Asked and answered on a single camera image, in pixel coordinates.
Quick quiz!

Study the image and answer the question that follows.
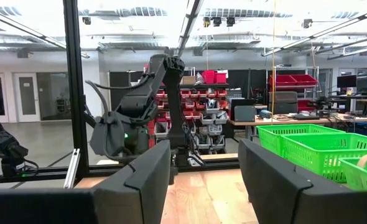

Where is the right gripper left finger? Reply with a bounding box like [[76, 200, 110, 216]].
[[93, 139, 171, 224]]

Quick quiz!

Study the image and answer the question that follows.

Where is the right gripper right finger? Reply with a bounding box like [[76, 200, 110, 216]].
[[238, 139, 352, 224]]

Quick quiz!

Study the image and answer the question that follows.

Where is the grey office chair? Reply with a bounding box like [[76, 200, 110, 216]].
[[268, 91, 299, 115]]

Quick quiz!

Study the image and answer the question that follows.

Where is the wooden desk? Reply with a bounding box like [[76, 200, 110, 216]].
[[228, 113, 367, 141]]

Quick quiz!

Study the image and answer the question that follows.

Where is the green plastic basket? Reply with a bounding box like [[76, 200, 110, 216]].
[[280, 133, 367, 184], [338, 156, 367, 191], [256, 123, 346, 158]]

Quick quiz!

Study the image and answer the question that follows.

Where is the grey box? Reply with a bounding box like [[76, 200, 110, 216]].
[[234, 105, 257, 123]]

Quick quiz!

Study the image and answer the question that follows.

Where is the storage shelving with small bins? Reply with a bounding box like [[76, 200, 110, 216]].
[[146, 70, 231, 155]]

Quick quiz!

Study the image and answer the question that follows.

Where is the metal rack with red bins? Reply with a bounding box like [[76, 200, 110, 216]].
[[266, 65, 320, 113]]

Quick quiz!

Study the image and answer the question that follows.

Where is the black computer monitor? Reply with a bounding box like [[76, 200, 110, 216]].
[[337, 74, 358, 89]]

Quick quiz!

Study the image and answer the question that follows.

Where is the silver metal bracket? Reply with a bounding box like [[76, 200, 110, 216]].
[[63, 148, 81, 190]]

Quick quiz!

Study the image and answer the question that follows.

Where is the black aluminium frame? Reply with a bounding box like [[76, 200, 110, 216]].
[[0, 0, 240, 189]]

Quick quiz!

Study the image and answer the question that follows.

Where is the yellow cable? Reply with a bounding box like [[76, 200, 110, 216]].
[[271, 0, 277, 125]]

